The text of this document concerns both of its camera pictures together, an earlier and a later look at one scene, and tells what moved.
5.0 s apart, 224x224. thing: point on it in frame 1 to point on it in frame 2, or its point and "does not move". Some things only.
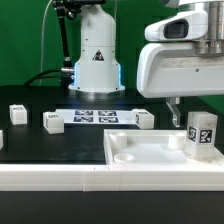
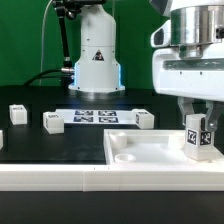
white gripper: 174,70 to 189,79
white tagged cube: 201,135 does not move
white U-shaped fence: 110,177 does not move
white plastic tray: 152,147 does not move
